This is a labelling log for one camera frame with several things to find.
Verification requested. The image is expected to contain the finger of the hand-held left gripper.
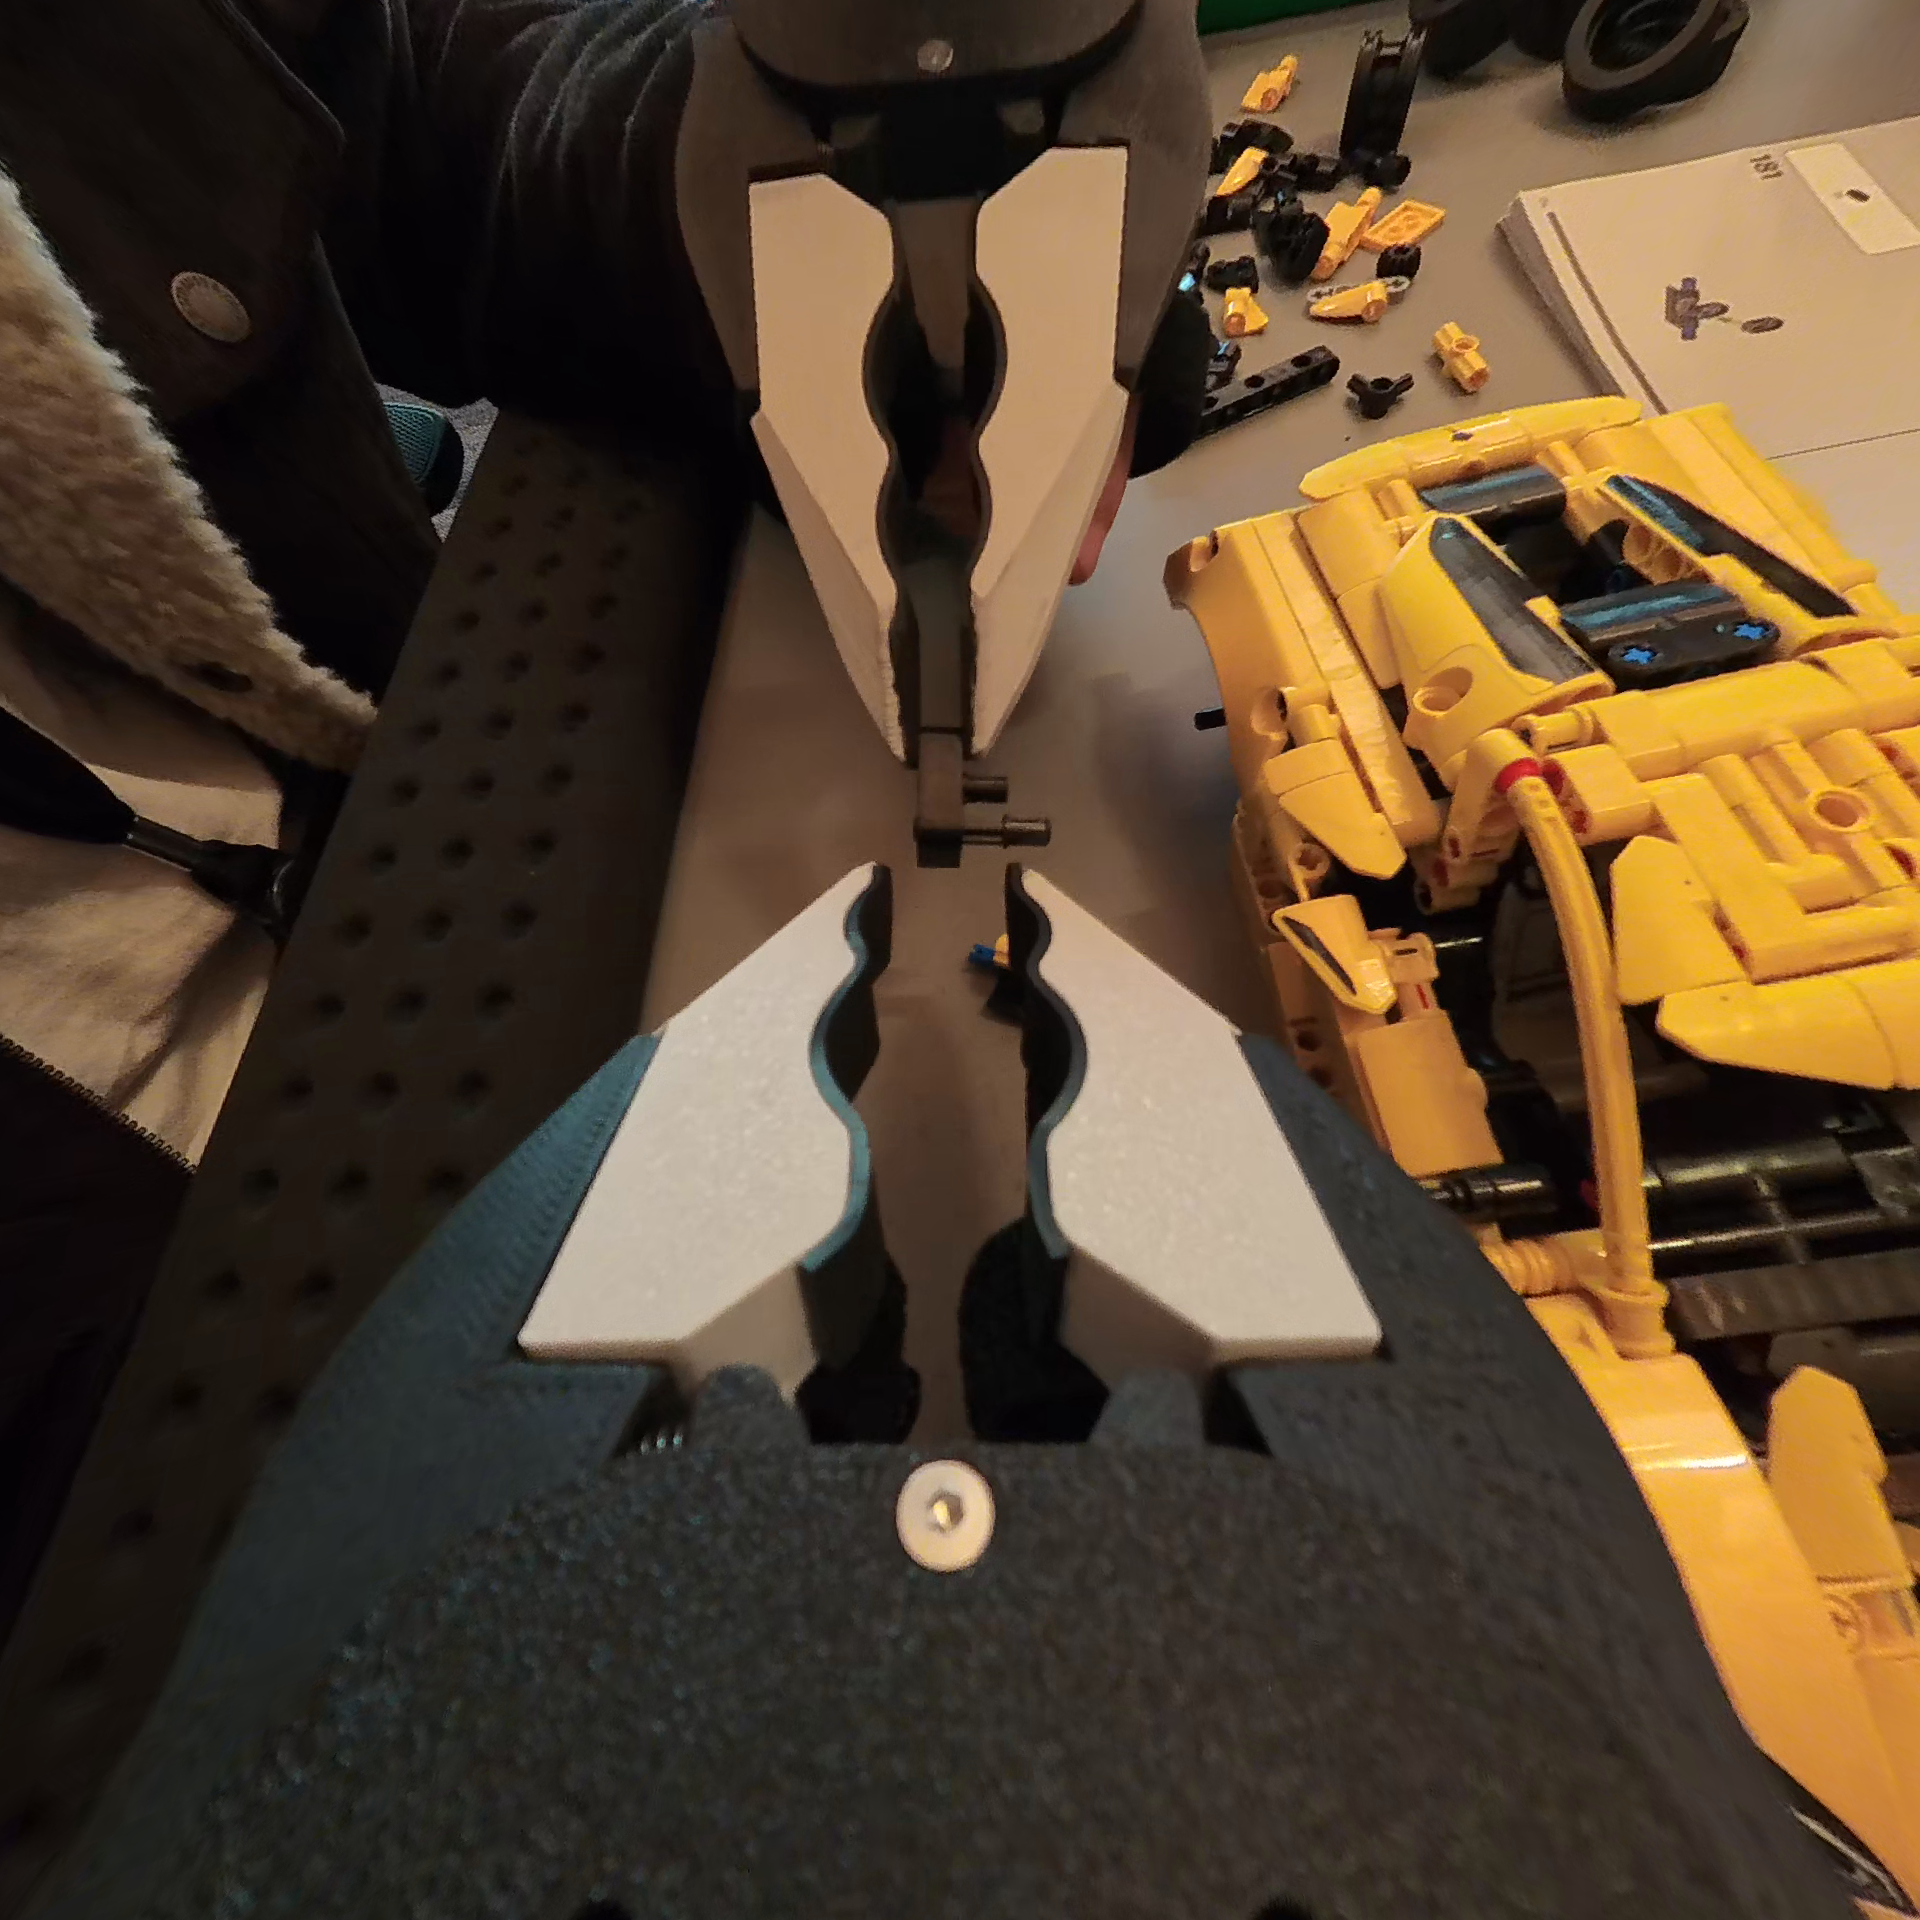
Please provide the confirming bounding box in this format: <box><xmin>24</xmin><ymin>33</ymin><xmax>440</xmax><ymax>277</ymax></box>
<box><xmin>957</xmin><ymin>141</ymin><xmax>1128</xmax><ymax>753</ymax></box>
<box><xmin>746</xmin><ymin>172</ymin><xmax>922</xmax><ymax>763</ymax></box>

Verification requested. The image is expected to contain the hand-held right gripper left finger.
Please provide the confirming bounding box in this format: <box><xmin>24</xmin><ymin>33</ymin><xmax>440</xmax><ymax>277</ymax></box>
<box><xmin>516</xmin><ymin>862</ymin><xmax>920</xmax><ymax>1437</ymax></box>

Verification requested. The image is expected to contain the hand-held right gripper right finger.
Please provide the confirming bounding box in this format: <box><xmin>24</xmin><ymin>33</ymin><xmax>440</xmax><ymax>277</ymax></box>
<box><xmin>960</xmin><ymin>862</ymin><xmax>1384</xmax><ymax>1443</ymax></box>

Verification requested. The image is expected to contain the black brick connector with pins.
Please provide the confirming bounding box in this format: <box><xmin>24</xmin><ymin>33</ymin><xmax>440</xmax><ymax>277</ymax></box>
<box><xmin>909</xmin><ymin>724</ymin><xmax>1055</xmax><ymax>876</ymax></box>

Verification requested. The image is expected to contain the person's left forearm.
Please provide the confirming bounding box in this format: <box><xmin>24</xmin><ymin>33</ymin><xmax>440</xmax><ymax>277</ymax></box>
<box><xmin>321</xmin><ymin>0</ymin><xmax>752</xmax><ymax>436</ymax></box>

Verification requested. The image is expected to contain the black brick beam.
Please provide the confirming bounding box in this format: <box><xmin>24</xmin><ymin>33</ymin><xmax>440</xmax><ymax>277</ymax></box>
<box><xmin>1199</xmin><ymin>344</ymin><xmax>1341</xmax><ymax>441</ymax></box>

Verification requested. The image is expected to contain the black toy wheel rim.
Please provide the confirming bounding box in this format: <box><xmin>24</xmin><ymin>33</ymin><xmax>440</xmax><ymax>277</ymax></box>
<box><xmin>1338</xmin><ymin>22</ymin><xmax>1431</xmax><ymax>190</ymax></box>

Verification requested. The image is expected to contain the pile of small brick parts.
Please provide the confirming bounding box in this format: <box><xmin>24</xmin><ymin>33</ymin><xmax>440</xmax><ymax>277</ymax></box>
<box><xmin>1199</xmin><ymin>52</ymin><xmax>1448</xmax><ymax>339</ymax></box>

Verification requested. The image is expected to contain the black dimpled foam mat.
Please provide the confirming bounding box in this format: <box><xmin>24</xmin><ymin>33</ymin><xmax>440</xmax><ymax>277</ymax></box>
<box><xmin>0</xmin><ymin>404</ymin><xmax>752</xmax><ymax>1920</ymax></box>

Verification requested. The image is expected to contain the teal shoe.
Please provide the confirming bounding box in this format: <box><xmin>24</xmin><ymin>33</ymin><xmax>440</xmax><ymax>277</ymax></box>
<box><xmin>381</xmin><ymin>397</ymin><xmax>463</xmax><ymax>513</ymax></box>

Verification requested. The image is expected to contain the black rubber toy tyre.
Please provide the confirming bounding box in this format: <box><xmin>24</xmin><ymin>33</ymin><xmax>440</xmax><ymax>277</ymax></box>
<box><xmin>1558</xmin><ymin>0</ymin><xmax>1753</xmax><ymax>126</ymax></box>
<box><xmin>1409</xmin><ymin>0</ymin><xmax>1568</xmax><ymax>80</ymax></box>

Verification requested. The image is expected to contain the yellow toy brick car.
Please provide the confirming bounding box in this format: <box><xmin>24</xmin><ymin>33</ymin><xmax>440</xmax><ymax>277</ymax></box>
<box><xmin>1168</xmin><ymin>392</ymin><xmax>1920</xmax><ymax>1920</ymax></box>

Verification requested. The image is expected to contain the open instruction booklet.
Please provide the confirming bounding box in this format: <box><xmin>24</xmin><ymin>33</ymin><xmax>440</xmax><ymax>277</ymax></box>
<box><xmin>1500</xmin><ymin>112</ymin><xmax>1920</xmax><ymax>459</ymax></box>

